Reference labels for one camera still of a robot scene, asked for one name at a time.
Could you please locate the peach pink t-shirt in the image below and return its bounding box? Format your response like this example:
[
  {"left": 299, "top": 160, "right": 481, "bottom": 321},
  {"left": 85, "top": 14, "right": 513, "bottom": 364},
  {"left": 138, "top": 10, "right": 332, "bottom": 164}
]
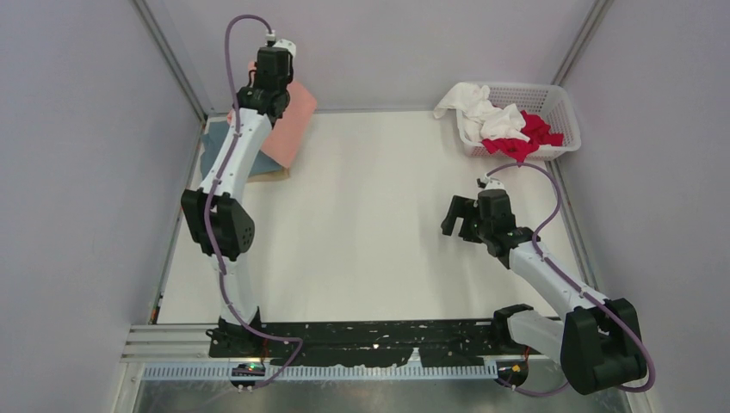
[{"left": 251, "top": 79, "right": 317, "bottom": 176}]

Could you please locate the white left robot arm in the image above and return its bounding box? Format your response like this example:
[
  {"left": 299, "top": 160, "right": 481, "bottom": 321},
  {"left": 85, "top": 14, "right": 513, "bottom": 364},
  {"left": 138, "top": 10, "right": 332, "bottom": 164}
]
[{"left": 181, "top": 40, "right": 295, "bottom": 358}]

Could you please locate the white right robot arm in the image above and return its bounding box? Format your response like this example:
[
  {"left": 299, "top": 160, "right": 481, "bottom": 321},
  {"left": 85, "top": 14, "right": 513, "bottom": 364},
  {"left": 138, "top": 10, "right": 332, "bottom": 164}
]
[{"left": 441, "top": 189, "right": 655, "bottom": 395}]

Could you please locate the blue folded t-shirt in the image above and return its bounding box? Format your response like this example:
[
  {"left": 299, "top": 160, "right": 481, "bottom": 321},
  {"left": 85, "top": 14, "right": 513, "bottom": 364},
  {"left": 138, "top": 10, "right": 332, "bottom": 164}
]
[{"left": 199, "top": 119, "right": 288, "bottom": 182}]

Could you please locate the tan folded t-shirt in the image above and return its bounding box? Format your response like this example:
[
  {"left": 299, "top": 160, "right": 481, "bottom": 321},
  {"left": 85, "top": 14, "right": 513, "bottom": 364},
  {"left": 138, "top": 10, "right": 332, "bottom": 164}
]
[{"left": 247, "top": 169, "right": 290, "bottom": 182}]

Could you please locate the white crumpled t-shirt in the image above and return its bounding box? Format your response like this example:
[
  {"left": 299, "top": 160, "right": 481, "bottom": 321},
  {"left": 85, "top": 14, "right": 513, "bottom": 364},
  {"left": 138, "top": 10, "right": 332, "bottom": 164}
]
[{"left": 433, "top": 82, "right": 527, "bottom": 143}]

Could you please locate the red t-shirt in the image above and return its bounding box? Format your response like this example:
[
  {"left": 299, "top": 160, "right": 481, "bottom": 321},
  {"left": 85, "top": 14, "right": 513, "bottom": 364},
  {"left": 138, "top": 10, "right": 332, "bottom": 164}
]
[{"left": 481, "top": 110, "right": 565, "bottom": 163}]

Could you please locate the white plastic laundry basket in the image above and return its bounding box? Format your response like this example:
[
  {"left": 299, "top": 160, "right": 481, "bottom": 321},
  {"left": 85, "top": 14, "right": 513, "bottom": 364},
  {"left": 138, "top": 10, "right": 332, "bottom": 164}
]
[{"left": 487, "top": 82, "right": 581, "bottom": 162}]

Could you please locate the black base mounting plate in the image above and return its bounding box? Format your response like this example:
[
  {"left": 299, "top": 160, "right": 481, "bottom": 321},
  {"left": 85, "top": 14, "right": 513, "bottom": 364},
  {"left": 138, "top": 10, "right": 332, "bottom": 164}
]
[{"left": 206, "top": 318, "right": 525, "bottom": 367}]

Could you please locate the aluminium frame rail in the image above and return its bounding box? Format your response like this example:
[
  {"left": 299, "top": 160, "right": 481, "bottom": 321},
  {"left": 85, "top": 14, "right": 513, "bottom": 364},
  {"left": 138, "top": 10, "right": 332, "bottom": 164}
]
[{"left": 130, "top": 0, "right": 207, "bottom": 124}]

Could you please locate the slotted cable duct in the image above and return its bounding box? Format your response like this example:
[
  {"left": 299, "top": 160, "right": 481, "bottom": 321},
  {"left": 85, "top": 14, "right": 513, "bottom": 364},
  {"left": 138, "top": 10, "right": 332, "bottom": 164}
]
[{"left": 142, "top": 361, "right": 498, "bottom": 381}]

